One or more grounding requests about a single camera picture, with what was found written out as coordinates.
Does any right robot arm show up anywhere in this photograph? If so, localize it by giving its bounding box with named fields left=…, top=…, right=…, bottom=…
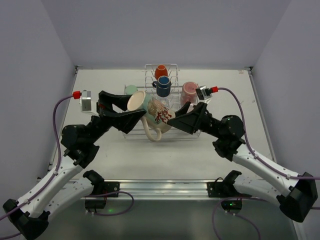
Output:
left=167, top=102, right=318, bottom=223

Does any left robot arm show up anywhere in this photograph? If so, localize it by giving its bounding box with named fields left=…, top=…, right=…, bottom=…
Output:
left=3, top=91, right=146, bottom=240

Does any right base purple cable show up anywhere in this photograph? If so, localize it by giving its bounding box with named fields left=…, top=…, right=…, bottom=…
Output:
left=211, top=196, right=269, bottom=240

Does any green plastic cup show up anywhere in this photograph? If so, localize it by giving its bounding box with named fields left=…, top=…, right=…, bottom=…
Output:
left=124, top=85, right=138, bottom=95

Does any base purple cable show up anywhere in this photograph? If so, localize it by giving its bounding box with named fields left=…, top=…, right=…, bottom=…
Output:
left=86, top=190, right=135, bottom=217
left=211, top=196, right=269, bottom=240

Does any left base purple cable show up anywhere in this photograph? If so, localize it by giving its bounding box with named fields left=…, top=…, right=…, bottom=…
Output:
left=86, top=190, right=135, bottom=217

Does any orange cup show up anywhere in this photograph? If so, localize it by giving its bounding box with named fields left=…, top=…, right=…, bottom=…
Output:
left=154, top=64, right=168, bottom=80

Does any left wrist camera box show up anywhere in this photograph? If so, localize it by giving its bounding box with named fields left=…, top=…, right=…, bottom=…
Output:
left=79, top=90, right=92, bottom=113

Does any aluminium mounting rail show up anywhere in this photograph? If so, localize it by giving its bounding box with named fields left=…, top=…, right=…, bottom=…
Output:
left=64, top=177, right=296, bottom=201

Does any white wire plate rack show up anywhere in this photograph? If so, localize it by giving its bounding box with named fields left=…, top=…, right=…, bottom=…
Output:
left=144, top=63, right=181, bottom=111

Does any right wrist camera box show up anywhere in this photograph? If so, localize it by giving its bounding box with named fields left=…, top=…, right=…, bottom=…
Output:
left=195, top=85, right=213, bottom=104

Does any cream coral pattern mug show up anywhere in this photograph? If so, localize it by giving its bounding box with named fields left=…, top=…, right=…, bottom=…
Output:
left=127, top=91, right=176, bottom=142

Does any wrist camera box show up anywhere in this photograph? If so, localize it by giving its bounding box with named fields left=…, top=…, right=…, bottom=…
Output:
left=195, top=85, right=213, bottom=104
left=79, top=90, right=92, bottom=113

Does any clear glass tumbler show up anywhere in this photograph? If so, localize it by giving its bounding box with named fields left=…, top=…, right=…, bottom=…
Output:
left=157, top=96, right=170, bottom=108

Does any dark blue mug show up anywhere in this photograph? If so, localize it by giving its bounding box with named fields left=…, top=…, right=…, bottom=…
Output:
left=152, top=76, right=172, bottom=98

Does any white wire dish rack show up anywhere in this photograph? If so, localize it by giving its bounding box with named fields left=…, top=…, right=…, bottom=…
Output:
left=123, top=84, right=201, bottom=140

